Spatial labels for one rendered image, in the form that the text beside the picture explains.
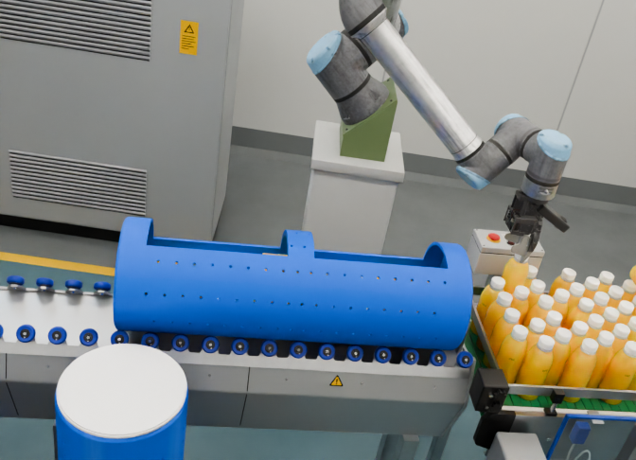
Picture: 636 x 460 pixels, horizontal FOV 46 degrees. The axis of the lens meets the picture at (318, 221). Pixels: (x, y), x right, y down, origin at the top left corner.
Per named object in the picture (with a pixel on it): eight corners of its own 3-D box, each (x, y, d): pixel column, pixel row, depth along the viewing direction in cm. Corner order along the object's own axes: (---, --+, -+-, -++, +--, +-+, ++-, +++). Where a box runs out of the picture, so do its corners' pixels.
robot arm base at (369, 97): (344, 109, 270) (327, 88, 266) (388, 80, 263) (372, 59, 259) (343, 132, 254) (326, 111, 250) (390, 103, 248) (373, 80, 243)
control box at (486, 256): (465, 255, 236) (473, 227, 230) (525, 259, 238) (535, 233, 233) (473, 274, 227) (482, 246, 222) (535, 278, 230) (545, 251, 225)
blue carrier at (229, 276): (127, 288, 207) (130, 196, 193) (432, 309, 219) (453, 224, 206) (111, 353, 182) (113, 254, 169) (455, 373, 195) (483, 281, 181)
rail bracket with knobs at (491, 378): (465, 390, 199) (475, 362, 193) (490, 391, 200) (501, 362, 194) (474, 418, 190) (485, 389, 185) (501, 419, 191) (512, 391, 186)
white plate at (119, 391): (203, 416, 160) (203, 420, 160) (167, 333, 180) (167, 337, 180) (69, 450, 148) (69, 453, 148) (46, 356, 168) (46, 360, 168)
